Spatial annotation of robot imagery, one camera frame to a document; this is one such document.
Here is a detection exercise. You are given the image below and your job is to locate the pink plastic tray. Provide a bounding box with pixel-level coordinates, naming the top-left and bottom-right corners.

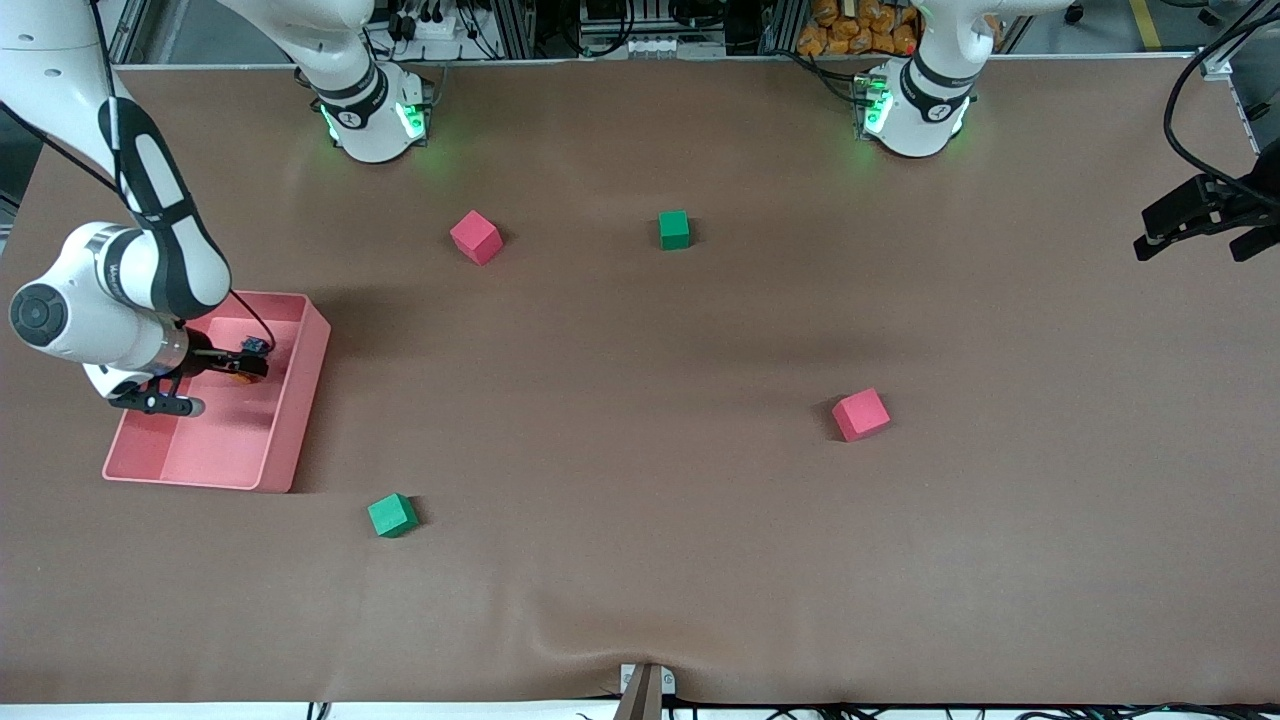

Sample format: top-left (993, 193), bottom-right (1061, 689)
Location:
top-left (102, 290), bottom-right (332, 494)

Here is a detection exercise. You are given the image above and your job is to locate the orange packaged goods pile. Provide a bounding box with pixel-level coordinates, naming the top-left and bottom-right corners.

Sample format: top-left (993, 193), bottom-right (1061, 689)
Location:
top-left (797, 0), bottom-right (919, 57)

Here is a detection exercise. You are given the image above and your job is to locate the white power strip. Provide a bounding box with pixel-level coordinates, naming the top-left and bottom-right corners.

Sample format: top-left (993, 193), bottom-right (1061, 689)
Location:
top-left (395, 8), bottom-right (471, 43)

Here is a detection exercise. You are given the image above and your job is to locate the pink foam cube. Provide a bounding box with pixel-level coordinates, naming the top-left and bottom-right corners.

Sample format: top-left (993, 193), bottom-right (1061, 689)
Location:
top-left (831, 388), bottom-right (891, 443)
top-left (449, 210), bottom-right (504, 267)

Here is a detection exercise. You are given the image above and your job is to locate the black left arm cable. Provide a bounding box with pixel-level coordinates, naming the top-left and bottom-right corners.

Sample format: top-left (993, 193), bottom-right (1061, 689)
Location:
top-left (1163, 0), bottom-right (1280, 191)

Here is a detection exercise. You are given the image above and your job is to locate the aluminium camera post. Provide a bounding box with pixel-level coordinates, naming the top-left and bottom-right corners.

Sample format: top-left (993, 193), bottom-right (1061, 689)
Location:
top-left (614, 662), bottom-right (677, 720)

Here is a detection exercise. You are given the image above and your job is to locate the white terminal block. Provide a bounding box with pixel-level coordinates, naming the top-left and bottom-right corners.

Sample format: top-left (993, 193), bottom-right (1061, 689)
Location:
top-left (622, 35), bottom-right (728, 59)

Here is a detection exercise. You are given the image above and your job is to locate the brown table mat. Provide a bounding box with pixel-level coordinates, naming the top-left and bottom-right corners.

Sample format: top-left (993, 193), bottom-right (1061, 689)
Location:
top-left (0, 55), bottom-right (1280, 706)

